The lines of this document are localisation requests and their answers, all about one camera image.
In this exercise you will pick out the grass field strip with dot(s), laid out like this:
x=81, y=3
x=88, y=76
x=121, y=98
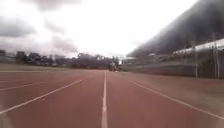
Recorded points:
x=26, y=67

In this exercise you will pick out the red running track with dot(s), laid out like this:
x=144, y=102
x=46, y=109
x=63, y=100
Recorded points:
x=80, y=100

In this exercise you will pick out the long grey fence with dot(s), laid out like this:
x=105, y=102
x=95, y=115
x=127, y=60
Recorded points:
x=173, y=69

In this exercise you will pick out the building with pale roof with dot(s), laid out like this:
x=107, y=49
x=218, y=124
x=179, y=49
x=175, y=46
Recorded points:
x=206, y=45

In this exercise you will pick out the distant row of trees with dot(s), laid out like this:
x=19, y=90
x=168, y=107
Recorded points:
x=86, y=61

